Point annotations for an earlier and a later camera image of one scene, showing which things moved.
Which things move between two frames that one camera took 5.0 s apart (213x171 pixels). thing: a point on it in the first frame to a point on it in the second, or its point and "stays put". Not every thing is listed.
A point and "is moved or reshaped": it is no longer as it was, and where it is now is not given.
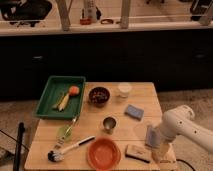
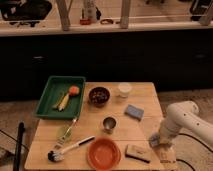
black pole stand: x=17 y=154 stays put
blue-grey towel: x=153 y=137 is moved or reshaped
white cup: x=124 y=88 stays put
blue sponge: x=134 y=112 stays put
